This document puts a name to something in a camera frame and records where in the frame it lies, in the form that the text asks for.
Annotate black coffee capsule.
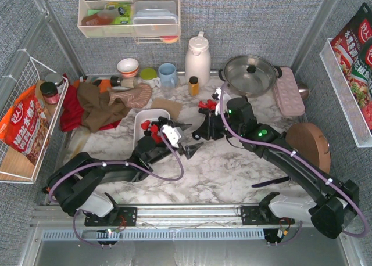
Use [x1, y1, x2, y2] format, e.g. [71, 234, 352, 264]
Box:
[156, 116, 169, 130]

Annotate red coffee capsule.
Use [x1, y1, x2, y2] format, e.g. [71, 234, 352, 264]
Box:
[141, 120, 151, 130]
[150, 125, 162, 144]

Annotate tan scouring pad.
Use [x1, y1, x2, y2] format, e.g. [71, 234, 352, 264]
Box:
[151, 98, 183, 120]

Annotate white plastic storage basket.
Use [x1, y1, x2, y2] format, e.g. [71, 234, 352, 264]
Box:
[133, 109, 171, 149]

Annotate pink striped towel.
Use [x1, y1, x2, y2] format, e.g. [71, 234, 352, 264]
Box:
[108, 83, 152, 109]

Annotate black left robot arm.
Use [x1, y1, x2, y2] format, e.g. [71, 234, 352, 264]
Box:
[45, 123, 203, 218]

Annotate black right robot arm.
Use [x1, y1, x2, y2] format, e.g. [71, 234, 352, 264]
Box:
[192, 98, 360, 239]

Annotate clear glass cup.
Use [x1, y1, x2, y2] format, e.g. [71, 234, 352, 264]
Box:
[161, 85, 175, 99]

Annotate steel pot with lid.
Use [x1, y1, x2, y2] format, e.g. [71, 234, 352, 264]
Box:
[218, 55, 283, 98]

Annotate orange spice bottle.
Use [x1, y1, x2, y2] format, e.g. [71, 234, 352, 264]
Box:
[188, 76, 199, 96]

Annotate pink egg tray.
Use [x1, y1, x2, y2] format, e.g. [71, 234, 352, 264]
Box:
[273, 67, 305, 117]

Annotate blue mug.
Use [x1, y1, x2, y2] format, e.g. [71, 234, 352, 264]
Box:
[158, 63, 178, 88]

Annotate green lidded white cup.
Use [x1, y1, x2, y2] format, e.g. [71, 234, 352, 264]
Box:
[140, 67, 161, 88]

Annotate white thermos jug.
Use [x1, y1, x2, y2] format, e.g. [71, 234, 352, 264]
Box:
[185, 31, 211, 87]

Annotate glass jar lying down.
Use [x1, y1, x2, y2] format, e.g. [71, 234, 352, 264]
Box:
[110, 76, 138, 89]

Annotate steel ladle bowl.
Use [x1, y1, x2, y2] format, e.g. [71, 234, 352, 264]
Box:
[297, 82, 310, 100]

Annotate round wooden board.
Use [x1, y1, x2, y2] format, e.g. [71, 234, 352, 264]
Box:
[285, 123, 331, 174]

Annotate brown cloth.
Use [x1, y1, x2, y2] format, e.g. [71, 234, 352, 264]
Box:
[77, 83, 131, 133]

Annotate white orange striped bowl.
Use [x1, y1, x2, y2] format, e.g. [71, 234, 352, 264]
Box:
[117, 58, 139, 77]

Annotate red cloth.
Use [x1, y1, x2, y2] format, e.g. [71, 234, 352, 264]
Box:
[60, 79, 119, 132]

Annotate clear plastic food containers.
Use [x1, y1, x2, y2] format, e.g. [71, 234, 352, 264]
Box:
[131, 0, 178, 37]

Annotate green packet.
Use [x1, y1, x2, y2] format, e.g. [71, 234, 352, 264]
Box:
[105, 2, 133, 25]

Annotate red seasoning packet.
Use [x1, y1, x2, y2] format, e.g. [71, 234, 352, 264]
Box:
[331, 3, 371, 129]

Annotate silver lidded jar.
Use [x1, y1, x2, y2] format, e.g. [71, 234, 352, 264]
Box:
[45, 73, 65, 94]

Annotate dark lidded red jar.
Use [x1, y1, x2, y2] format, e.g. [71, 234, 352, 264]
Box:
[40, 82, 60, 105]

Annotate orange snack bag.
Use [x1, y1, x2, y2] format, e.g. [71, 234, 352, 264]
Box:
[1, 85, 49, 165]

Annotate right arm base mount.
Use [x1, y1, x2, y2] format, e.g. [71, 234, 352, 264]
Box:
[236, 205, 295, 227]

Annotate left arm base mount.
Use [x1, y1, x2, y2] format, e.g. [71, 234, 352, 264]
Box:
[84, 206, 138, 227]

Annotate cream wall shelf basket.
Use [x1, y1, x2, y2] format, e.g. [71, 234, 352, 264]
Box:
[77, 0, 181, 42]

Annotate white right wall basket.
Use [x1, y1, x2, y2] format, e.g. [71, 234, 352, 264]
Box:
[319, 38, 371, 148]

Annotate white wire wall basket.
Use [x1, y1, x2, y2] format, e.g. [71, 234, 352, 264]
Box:
[1, 56, 69, 184]

